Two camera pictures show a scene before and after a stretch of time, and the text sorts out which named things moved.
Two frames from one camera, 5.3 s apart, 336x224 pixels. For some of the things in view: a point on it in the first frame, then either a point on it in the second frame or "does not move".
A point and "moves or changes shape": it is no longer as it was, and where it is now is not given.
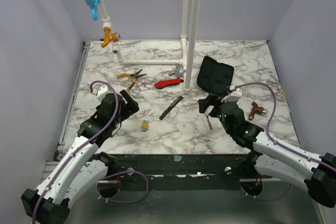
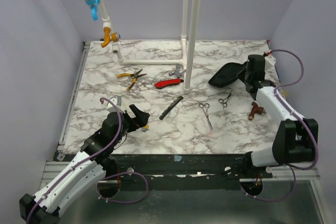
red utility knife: (159, 84) does not move
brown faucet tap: (256, 109) does not move
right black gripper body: (210, 100) to (244, 72)
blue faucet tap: (92, 1) does not move
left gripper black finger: (126, 96) to (137, 112)
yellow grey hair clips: (145, 126) does not move
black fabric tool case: (214, 77) moves or changes shape
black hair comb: (173, 104) does not move
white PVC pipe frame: (196, 6) does not move
